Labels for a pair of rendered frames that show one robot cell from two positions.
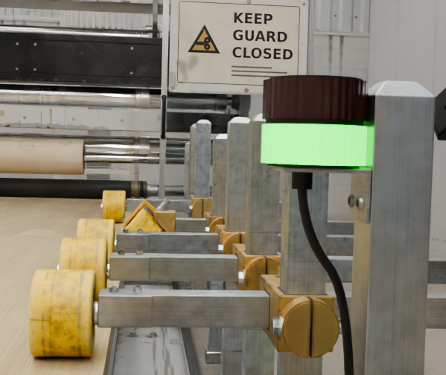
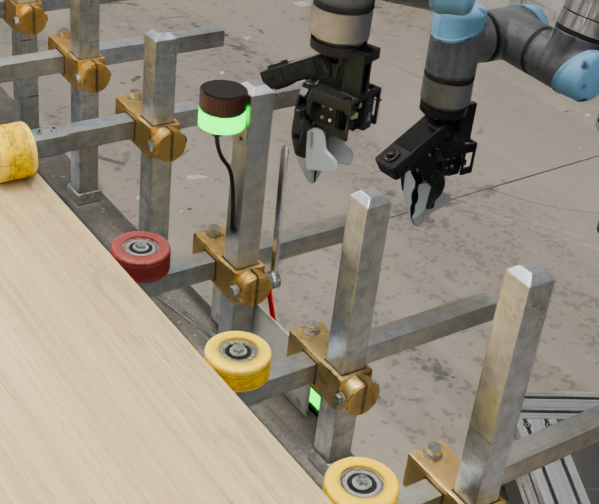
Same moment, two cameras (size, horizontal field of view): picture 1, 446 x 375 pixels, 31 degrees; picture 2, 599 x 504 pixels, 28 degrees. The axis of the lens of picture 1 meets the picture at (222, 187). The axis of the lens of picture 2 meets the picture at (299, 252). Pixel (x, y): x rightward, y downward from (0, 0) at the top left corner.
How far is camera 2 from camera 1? 1.14 m
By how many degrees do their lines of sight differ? 42
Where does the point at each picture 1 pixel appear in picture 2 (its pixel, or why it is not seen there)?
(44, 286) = (5, 143)
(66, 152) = not seen: outside the picture
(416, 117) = (266, 102)
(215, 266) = (48, 64)
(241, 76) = not seen: outside the picture
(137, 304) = (59, 141)
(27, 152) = not seen: outside the picture
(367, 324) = (244, 186)
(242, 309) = (119, 131)
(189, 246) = not seen: outside the picture
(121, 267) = not seen: outside the picture
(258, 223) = (85, 36)
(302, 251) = (162, 101)
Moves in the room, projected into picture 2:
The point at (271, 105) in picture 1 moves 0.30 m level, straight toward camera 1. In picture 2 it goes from (209, 108) to (313, 234)
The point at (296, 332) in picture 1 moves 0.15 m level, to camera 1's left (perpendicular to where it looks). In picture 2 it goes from (164, 150) to (64, 165)
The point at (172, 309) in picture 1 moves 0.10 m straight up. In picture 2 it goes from (78, 139) to (78, 76)
